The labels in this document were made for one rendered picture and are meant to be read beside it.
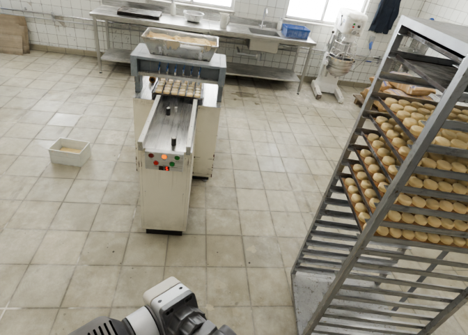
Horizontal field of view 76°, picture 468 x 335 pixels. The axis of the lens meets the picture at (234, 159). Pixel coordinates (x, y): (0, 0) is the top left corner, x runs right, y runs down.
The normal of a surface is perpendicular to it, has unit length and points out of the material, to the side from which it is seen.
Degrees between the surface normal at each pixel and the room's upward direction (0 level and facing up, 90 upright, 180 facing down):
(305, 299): 0
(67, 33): 90
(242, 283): 0
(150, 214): 90
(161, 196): 90
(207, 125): 90
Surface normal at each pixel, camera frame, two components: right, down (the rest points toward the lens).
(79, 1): 0.08, 0.59
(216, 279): 0.15, -0.80
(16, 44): 0.14, 0.22
